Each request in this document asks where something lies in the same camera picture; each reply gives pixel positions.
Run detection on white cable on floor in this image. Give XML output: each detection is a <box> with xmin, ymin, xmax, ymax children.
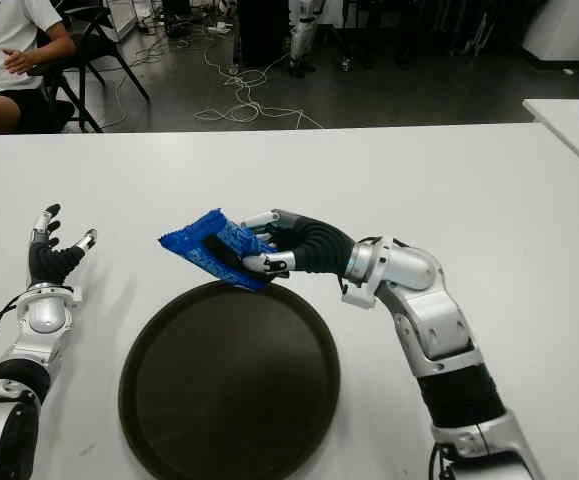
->
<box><xmin>193</xmin><ymin>14</ymin><xmax>325</xmax><ymax>130</ymax></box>

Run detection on grey folded stand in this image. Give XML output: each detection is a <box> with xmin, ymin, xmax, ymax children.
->
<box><xmin>461</xmin><ymin>9</ymin><xmax>495</xmax><ymax>56</ymax></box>

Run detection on white side table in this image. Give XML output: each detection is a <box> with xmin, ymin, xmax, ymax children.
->
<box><xmin>521</xmin><ymin>98</ymin><xmax>579</xmax><ymax>184</ymax></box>

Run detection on blue Oreo cookie packet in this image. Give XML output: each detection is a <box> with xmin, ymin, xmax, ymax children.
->
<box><xmin>157</xmin><ymin>207</ymin><xmax>276</xmax><ymax>292</ymax></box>

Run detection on black folding chair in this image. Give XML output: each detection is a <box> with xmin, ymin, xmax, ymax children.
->
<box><xmin>28</xmin><ymin>0</ymin><xmax>151</xmax><ymax>134</ymax></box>

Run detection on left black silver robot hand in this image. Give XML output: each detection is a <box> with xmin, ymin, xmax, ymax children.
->
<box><xmin>27</xmin><ymin>202</ymin><xmax>98</xmax><ymax>289</ymax></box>

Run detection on white cabinet black base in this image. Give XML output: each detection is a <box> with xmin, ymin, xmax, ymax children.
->
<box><xmin>520</xmin><ymin>0</ymin><xmax>579</xmax><ymax>64</ymax></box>

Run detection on round dark brown tray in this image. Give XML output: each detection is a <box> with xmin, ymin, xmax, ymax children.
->
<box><xmin>117</xmin><ymin>278</ymin><xmax>341</xmax><ymax>480</ymax></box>

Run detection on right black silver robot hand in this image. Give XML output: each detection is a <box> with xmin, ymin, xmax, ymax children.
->
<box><xmin>238</xmin><ymin>209</ymin><xmax>358</xmax><ymax>281</ymax></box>

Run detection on silver humanoid robot legs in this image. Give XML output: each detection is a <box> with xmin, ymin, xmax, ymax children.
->
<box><xmin>288</xmin><ymin>0</ymin><xmax>328</xmax><ymax>79</ymax></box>

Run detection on white panel board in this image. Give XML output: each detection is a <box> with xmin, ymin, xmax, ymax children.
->
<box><xmin>103</xmin><ymin>0</ymin><xmax>139</xmax><ymax>42</ymax></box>

